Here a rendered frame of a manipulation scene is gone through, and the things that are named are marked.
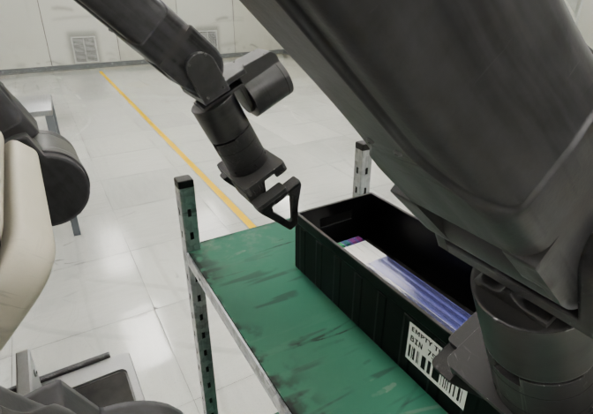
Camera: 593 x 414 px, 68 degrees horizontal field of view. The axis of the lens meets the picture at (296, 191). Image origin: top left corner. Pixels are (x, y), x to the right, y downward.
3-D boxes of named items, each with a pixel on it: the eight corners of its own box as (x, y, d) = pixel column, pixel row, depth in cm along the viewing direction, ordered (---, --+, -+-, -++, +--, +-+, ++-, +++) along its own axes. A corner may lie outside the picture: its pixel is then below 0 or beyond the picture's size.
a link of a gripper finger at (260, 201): (295, 199, 68) (269, 152, 62) (320, 219, 62) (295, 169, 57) (259, 226, 66) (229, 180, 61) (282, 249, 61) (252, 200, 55)
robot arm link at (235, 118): (180, 101, 56) (196, 110, 51) (224, 71, 57) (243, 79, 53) (207, 143, 60) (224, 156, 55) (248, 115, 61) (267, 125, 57)
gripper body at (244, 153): (256, 149, 67) (234, 109, 62) (289, 171, 59) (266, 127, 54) (221, 174, 65) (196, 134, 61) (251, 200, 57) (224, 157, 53)
